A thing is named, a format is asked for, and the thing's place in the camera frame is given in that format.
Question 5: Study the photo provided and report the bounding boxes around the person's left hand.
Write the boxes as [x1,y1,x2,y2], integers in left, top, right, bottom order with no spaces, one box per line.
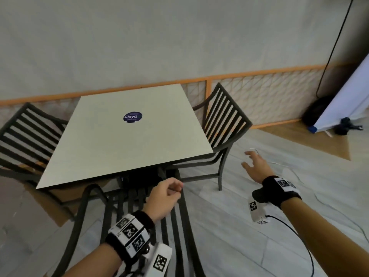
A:
[143,178,184,223]

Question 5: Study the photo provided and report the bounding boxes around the person's right hand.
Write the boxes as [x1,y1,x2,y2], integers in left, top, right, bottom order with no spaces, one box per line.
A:
[241,151,275,185]

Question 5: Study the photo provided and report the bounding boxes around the black slatted metal chair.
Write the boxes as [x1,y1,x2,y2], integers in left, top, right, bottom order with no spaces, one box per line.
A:
[165,82,253,191]
[0,102,75,221]
[51,169,207,277]

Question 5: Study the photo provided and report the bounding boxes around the person's right forearm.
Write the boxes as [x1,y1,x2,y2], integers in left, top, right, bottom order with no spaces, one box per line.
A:
[280,197,369,277]

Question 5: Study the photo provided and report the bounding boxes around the person's left forearm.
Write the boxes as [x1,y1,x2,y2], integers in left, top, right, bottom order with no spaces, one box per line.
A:
[61,242,123,277]

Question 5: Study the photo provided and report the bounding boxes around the black right wristband with markers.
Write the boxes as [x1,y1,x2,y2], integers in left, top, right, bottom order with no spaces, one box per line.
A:
[252,175,302,210]

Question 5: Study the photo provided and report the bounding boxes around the black wristband with markers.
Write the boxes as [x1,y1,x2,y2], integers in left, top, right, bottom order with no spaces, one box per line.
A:
[105,210,155,262]
[252,175,302,210]

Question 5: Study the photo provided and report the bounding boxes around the black left wristband with markers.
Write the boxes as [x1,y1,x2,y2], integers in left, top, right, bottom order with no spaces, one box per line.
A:
[105,210,155,262]

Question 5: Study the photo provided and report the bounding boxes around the round blue sticker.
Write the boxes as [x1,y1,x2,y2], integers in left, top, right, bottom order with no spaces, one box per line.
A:
[123,111,143,123]

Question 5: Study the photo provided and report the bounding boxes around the black bag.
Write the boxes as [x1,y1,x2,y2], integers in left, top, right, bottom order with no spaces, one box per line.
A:
[302,95,335,128]

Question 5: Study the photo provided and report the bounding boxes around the black clamp stand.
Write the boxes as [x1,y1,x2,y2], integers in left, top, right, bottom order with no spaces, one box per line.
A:
[334,117,364,136]

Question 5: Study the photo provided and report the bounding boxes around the white leaning panel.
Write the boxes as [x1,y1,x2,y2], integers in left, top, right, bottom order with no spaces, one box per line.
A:
[312,53,369,133]

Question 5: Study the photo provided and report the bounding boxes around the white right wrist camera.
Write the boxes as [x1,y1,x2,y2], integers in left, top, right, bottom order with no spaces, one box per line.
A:
[248,197,270,225]

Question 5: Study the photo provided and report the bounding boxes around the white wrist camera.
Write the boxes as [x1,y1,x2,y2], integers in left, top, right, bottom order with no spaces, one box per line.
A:
[124,242,173,277]
[248,197,270,225]

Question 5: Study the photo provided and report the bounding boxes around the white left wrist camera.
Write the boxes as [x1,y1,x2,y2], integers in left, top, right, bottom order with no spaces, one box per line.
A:
[124,242,173,277]

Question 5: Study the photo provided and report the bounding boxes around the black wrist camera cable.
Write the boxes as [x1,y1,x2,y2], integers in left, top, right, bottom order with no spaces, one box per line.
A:
[266,215,315,277]

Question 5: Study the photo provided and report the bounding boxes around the black hanging cable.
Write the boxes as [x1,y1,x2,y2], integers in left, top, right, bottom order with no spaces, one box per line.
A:
[315,0,356,99]

